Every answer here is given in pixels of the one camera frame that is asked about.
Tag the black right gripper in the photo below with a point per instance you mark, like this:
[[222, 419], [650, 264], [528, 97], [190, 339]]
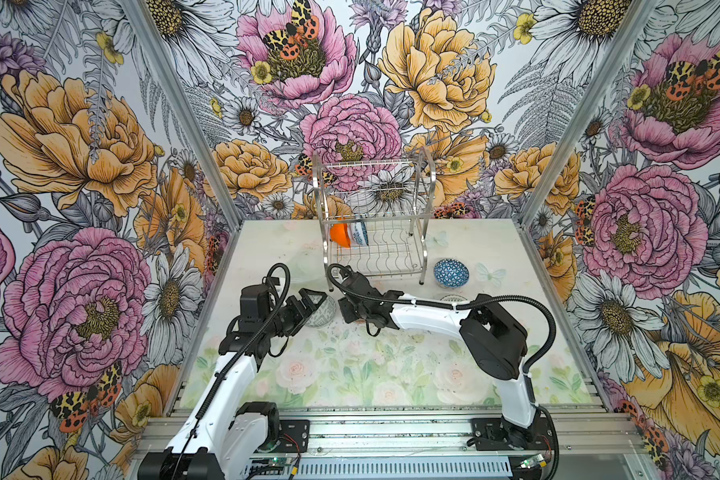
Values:
[[344, 306]]

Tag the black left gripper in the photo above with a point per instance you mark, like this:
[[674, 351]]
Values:
[[308, 303]]

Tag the blue floral bowl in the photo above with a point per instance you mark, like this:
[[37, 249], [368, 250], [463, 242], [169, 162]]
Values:
[[358, 233]]

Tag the plain orange bowl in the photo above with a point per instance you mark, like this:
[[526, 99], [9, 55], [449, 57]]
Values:
[[341, 235]]

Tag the steel two-tier dish rack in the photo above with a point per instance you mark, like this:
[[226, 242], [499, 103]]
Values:
[[393, 196]]

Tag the dark blue dotted bowl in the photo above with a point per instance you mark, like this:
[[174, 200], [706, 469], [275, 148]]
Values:
[[451, 273]]

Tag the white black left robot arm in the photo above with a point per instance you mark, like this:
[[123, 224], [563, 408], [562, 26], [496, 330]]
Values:
[[223, 433]]

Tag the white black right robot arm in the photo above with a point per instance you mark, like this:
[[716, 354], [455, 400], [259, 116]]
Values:
[[496, 340]]

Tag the green patterned bowl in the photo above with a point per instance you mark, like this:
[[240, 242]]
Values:
[[324, 314]]

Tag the white brown lattice bowl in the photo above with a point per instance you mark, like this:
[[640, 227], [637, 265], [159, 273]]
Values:
[[453, 298]]

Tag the green circuit board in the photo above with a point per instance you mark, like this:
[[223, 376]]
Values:
[[273, 467]]

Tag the white perforated vent strip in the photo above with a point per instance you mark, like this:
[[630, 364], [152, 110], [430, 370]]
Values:
[[445, 467]]

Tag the aluminium mounting rail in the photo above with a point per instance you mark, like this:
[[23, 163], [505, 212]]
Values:
[[582, 430]]

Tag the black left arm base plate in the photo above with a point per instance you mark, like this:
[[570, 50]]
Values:
[[293, 436]]

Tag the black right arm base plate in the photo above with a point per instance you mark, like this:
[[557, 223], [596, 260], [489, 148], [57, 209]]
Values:
[[498, 434]]

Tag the right aluminium frame post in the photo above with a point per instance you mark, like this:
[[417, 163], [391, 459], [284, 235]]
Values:
[[635, 20]]

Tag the aluminium frame post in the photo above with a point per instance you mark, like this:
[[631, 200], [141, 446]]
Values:
[[635, 20], [161, 61]]

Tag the left aluminium frame post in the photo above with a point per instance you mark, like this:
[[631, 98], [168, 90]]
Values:
[[161, 61]]

